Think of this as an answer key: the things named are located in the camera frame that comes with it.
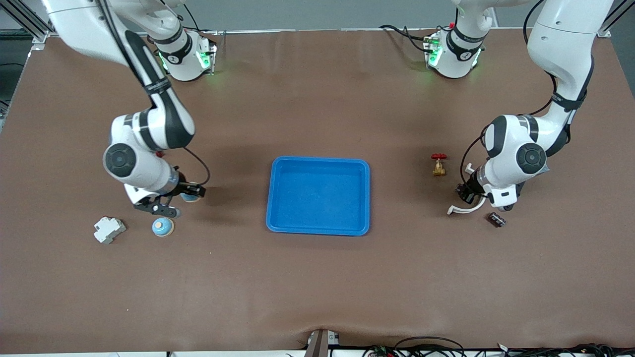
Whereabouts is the blue plastic tray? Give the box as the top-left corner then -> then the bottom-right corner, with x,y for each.
265,156 -> 371,237

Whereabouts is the white curved pipe clamp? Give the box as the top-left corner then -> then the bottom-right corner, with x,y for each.
446,163 -> 489,215

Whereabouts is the white circuit breaker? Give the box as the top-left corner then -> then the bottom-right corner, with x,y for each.
93,216 -> 127,245

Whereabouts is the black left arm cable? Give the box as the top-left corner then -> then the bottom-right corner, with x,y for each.
460,0 -> 596,186

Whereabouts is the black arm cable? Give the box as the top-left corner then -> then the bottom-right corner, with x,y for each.
460,0 -> 596,186
102,0 -> 211,188

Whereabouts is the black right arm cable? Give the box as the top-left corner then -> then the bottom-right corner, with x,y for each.
102,0 -> 211,188

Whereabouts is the black base cable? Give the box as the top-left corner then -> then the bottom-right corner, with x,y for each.
380,22 -> 435,53

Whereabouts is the black cable bundle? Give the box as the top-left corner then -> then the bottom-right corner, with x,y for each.
362,336 -> 635,357

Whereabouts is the grey brown camera bracket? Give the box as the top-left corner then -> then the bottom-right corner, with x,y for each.
304,329 -> 342,357

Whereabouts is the aluminium frame profile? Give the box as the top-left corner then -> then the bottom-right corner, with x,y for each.
595,0 -> 635,39
7,0 -> 50,48

